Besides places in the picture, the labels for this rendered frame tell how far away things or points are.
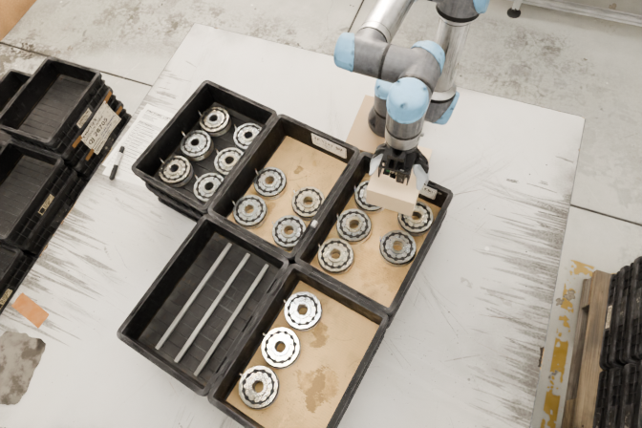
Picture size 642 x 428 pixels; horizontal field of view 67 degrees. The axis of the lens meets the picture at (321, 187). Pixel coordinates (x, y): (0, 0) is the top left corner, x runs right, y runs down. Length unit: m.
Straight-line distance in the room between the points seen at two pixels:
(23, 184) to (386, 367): 1.77
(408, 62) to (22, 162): 1.98
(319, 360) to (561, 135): 1.13
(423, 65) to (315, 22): 2.20
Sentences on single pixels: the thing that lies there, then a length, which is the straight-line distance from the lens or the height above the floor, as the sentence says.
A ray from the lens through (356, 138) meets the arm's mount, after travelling 1.72.
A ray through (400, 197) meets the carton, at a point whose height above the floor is 1.12.
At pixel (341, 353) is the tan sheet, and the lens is 1.35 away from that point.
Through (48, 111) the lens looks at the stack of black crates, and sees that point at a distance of 2.53.
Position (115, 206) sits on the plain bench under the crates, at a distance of 1.83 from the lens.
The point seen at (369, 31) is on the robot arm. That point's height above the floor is 1.43.
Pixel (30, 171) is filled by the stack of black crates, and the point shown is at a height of 0.38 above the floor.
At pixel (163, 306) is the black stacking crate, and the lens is 1.49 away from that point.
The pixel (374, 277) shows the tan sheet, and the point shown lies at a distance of 1.40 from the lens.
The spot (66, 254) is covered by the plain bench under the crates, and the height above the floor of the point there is 0.70.
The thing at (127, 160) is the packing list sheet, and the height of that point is 0.70.
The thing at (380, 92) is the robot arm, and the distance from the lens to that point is 1.57.
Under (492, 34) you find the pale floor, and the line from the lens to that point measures 3.13.
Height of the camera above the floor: 2.17
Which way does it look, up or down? 62 degrees down
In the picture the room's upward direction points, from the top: 10 degrees counter-clockwise
